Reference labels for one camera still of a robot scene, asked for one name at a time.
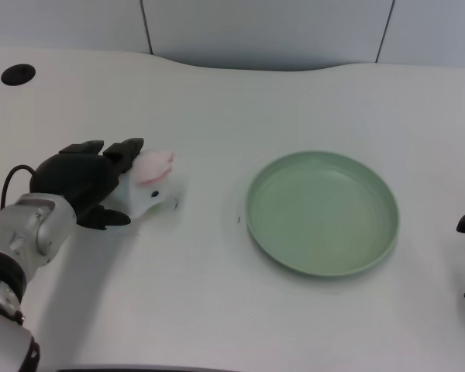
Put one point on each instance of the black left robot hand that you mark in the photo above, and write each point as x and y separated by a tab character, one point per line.
77	182

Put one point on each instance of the white rabbit doll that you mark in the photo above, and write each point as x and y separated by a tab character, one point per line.
151	182

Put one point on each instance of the green round plate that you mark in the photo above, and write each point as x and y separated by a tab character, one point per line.
322	214

